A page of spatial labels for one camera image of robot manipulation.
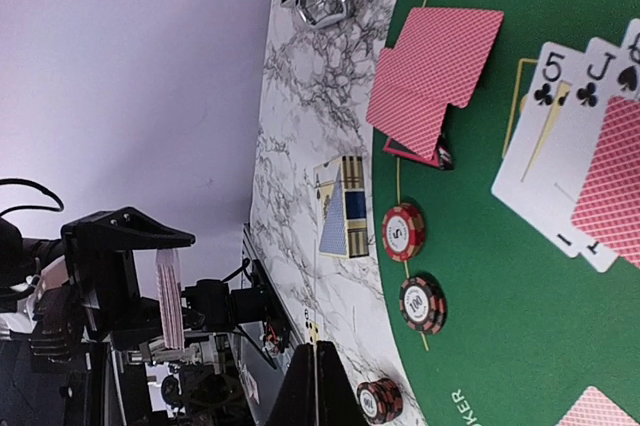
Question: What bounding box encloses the black red triangular all-in marker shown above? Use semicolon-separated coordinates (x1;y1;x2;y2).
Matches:
383;131;457;172

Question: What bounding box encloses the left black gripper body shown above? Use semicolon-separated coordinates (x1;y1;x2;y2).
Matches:
61;215;141;331

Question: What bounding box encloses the red playing card deck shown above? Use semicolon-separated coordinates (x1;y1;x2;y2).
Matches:
155;249;185;351

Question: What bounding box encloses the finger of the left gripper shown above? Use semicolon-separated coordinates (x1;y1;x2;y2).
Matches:
61;207;196;251
111;279;235;346

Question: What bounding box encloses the aluminium front rail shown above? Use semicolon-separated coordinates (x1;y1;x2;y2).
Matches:
239;223;321;397

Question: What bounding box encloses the face-up five of clubs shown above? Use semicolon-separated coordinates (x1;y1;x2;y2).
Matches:
491;42;582;258

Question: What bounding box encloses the round green poker mat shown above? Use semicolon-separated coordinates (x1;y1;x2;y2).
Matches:
373;0;639;425

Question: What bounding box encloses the face-up six of spades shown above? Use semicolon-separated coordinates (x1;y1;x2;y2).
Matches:
304;307;324;344

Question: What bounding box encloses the dealt card bottom seat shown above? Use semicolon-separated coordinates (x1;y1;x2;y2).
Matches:
556;386;639;426

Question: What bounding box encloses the face-up six community card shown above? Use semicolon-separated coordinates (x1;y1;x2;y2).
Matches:
615;18;640;100

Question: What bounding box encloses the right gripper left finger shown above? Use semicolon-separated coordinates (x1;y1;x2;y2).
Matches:
265;344;315;426

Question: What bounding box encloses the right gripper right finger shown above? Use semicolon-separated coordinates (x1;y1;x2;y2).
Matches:
316;341;368;426

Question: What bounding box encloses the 5 chip stack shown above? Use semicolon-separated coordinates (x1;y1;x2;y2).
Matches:
382;202;426;262

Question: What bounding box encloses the black red 100 chip stack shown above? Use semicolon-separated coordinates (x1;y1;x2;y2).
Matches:
356;378;403;425

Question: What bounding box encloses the face-down card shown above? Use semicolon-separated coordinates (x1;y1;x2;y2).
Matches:
571;96;639;266

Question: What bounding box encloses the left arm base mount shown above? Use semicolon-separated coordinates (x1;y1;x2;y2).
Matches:
228;257;291;357

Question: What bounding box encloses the playing card box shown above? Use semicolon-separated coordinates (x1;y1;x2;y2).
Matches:
313;155;369;259

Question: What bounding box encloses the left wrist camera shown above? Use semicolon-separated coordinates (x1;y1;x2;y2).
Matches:
1;263;91;374

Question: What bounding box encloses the dealt card seat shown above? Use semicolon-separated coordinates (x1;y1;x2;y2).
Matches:
366;48;447;159
556;386;639;426

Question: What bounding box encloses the face-up jack of clubs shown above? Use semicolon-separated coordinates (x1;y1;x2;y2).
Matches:
549;37;619;273

